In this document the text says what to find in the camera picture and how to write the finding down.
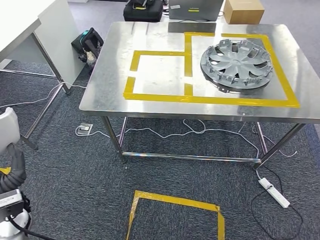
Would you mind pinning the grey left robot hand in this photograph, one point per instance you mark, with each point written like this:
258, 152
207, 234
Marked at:
18, 162

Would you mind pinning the white curved panel part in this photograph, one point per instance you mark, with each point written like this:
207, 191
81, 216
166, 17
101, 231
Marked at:
8, 129

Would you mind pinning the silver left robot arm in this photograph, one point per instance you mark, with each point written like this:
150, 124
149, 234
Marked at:
12, 228

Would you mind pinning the stainless steel workbench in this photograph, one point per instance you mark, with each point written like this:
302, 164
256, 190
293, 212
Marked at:
107, 82

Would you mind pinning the metal floor socket box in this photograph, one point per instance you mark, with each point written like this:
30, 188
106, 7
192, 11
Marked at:
84, 129

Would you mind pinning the white desk with metal legs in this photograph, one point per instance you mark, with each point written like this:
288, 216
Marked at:
60, 33

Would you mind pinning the beige fluffy object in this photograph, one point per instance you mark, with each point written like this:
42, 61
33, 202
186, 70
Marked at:
90, 59

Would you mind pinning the black and teal bag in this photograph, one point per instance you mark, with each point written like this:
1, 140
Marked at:
93, 41

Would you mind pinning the black equipment case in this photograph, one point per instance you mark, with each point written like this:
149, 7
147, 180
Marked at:
142, 11

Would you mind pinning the grey laptop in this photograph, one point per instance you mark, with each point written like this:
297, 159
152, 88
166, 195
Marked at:
195, 11

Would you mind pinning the grey plastic wheel hubcap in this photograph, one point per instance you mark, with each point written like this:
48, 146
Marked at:
235, 66

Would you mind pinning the brown cardboard box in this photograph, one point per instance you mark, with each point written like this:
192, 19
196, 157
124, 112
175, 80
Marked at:
244, 13

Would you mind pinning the white power strip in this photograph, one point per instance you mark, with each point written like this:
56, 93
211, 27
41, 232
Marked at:
275, 193

